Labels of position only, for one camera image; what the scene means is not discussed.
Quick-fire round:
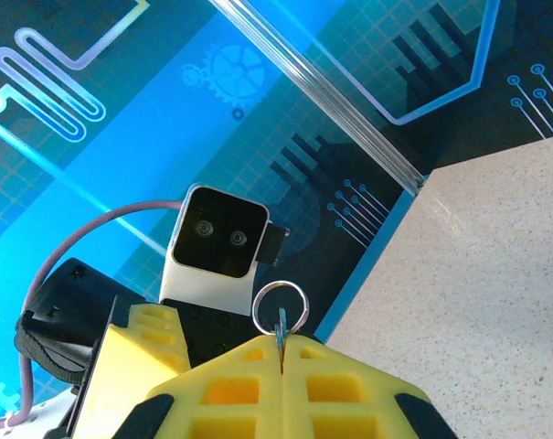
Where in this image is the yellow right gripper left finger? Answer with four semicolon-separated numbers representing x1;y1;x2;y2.
114;335;284;439

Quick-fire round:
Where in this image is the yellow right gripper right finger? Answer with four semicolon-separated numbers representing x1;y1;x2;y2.
281;333;460;439

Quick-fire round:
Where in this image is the teal key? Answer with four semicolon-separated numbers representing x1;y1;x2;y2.
273;308;291;374

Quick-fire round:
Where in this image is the silver key ring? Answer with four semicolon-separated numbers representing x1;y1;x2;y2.
251;279;311;337

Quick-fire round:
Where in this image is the blue table edge strip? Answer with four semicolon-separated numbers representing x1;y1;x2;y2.
312;189;417;342

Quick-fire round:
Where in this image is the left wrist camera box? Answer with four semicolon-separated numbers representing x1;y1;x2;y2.
159;183;291;316

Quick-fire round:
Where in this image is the aluminium frame post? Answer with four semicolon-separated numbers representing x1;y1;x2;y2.
209;0;431;193

